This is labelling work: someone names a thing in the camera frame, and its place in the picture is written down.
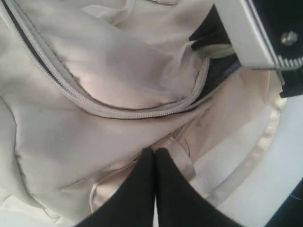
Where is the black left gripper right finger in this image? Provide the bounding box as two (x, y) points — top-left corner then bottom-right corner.
(155, 148), (237, 227)

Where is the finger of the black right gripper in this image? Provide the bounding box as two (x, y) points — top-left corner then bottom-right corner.
(214, 0), (303, 98)

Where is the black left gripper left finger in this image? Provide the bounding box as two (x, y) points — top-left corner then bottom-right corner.
(77, 148), (155, 227)

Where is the cream fabric duffel bag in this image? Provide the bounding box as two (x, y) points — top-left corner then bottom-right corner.
(0, 0), (286, 227)

